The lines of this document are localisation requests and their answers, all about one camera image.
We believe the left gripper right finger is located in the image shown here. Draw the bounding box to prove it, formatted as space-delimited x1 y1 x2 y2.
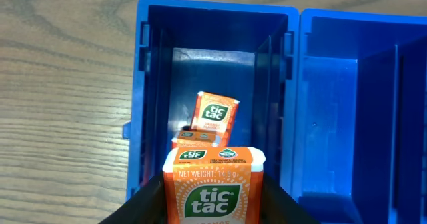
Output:
259 173 320 224

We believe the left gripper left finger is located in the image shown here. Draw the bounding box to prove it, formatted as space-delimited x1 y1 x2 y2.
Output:
99 172 167 224

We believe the orange candy box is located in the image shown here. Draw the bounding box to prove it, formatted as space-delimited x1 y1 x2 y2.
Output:
171 129 222 149
189 91 240 147
162 146 266 224

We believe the blue tray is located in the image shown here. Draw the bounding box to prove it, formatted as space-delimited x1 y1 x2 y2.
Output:
121 0 427 224

